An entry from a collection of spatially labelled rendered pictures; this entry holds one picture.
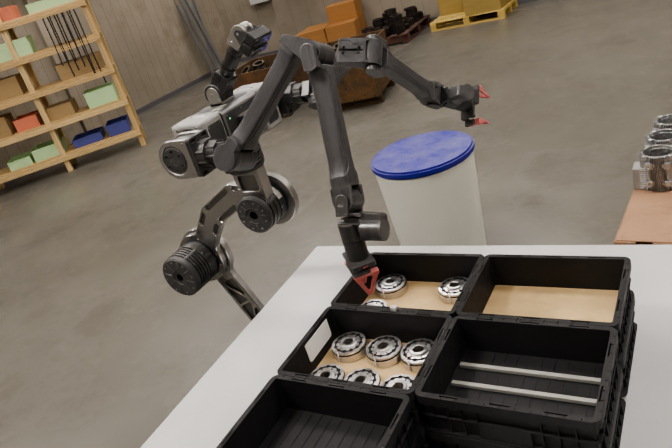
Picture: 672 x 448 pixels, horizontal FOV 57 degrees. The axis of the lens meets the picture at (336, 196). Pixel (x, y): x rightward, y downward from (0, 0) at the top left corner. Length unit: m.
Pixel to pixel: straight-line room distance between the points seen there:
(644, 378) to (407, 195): 1.82
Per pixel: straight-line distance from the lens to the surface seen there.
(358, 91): 7.26
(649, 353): 1.86
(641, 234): 3.43
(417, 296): 1.97
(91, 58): 9.14
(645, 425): 1.68
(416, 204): 3.30
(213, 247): 2.51
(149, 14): 12.61
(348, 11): 11.83
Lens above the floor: 1.91
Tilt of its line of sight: 22 degrees down
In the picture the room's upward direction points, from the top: 17 degrees counter-clockwise
